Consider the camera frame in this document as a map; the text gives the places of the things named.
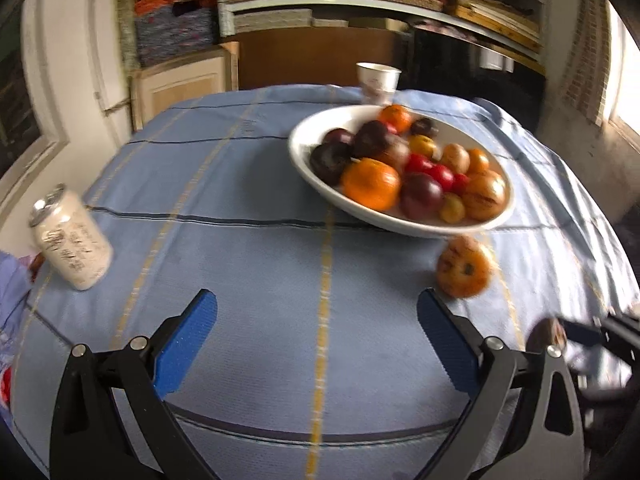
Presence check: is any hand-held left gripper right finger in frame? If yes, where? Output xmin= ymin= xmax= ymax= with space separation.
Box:
xmin=416 ymin=288 xmax=586 ymax=480

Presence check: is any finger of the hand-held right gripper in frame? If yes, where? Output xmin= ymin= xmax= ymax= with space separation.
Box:
xmin=558 ymin=313 xmax=640 ymax=366
xmin=575 ymin=374 xmax=640 ymax=407

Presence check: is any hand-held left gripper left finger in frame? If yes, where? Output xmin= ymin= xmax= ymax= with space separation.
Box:
xmin=50 ymin=288 xmax=221 ymax=480

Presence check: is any brown wrinkled fruit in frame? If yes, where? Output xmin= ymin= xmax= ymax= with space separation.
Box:
xmin=526 ymin=317 xmax=567 ymax=356

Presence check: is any tan-orange marked fruit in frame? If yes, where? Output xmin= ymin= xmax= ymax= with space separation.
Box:
xmin=436 ymin=235 xmax=493 ymax=299

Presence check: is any large dark plum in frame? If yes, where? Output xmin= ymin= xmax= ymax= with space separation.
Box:
xmin=399 ymin=172 xmax=445 ymax=221

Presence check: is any large tan striped fruit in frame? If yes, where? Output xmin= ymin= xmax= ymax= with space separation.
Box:
xmin=461 ymin=170 xmax=507 ymax=221

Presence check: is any large orange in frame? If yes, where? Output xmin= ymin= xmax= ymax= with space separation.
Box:
xmin=341 ymin=157 xmax=402 ymax=212

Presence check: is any orange-yellow round fruit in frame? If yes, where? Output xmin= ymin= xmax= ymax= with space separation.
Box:
xmin=467 ymin=148 xmax=491 ymax=175

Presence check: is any tan speckled fruit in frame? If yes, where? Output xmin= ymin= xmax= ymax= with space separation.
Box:
xmin=440 ymin=143 xmax=471 ymax=175

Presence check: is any tan brownish fruit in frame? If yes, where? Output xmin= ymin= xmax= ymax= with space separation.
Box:
xmin=377 ymin=140 xmax=412 ymax=171

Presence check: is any yellow-orange round fruit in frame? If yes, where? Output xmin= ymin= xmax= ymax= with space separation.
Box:
xmin=408 ymin=134 xmax=438 ymax=157

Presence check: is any dark wrinkled passion fruit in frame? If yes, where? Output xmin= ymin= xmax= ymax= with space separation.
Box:
xmin=411 ymin=117 xmax=440 ymax=140

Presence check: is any dark purple fruit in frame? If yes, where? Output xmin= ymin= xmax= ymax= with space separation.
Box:
xmin=351 ymin=120 xmax=391 ymax=159
xmin=308 ymin=141 xmax=352 ymax=186

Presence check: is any medium orange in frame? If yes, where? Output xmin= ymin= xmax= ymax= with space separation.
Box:
xmin=378 ymin=104 xmax=413 ymax=133

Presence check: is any dark red plum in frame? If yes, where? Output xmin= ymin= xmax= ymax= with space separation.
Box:
xmin=322 ymin=127 xmax=355 ymax=147

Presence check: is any white plate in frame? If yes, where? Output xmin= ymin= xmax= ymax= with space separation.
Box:
xmin=287 ymin=104 xmax=516 ymax=239

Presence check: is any blue plaid tablecloth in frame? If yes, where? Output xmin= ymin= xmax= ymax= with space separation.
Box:
xmin=10 ymin=84 xmax=640 ymax=480

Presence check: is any white drink can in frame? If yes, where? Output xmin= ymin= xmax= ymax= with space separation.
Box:
xmin=28 ymin=183 xmax=114 ymax=292

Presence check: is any blue printed cloth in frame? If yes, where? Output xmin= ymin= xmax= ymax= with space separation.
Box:
xmin=0 ymin=250 xmax=33 ymax=411

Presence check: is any bright window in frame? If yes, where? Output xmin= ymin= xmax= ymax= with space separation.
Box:
xmin=600 ymin=0 xmax=640 ymax=148

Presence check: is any light wooden framed panel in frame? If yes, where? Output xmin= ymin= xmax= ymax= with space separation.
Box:
xmin=129 ymin=42 xmax=240 ymax=133

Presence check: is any black panel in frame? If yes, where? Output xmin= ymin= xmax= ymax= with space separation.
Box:
xmin=407 ymin=27 xmax=546 ymax=126

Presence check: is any white paper cup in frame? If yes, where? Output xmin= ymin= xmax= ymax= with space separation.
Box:
xmin=356 ymin=62 xmax=402 ymax=107

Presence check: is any white lace curtain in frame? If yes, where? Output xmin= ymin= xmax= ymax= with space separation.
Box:
xmin=557 ymin=0 xmax=613 ymax=126

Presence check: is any white-framed dark window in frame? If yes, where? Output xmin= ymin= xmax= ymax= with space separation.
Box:
xmin=0 ymin=10 xmax=68 ymax=216

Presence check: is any stack of blue patterned boxes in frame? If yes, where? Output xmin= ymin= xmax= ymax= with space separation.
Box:
xmin=134 ymin=7 xmax=221 ymax=68

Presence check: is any brown wooden board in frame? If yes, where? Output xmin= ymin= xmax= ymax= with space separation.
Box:
xmin=235 ymin=27 xmax=413 ymax=92

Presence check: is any mottled grey plank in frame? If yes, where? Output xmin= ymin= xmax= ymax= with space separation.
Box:
xmin=114 ymin=0 xmax=138 ymax=73

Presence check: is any white metal shelf rack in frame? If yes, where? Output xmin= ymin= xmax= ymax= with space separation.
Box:
xmin=215 ymin=0 xmax=546 ymax=61

